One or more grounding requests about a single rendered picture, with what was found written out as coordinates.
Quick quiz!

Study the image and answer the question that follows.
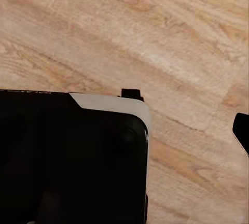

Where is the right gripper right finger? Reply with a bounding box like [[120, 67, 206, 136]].
[[232, 113, 249, 155]]

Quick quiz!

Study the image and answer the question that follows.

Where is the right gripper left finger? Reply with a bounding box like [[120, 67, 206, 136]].
[[0, 113, 27, 175]]

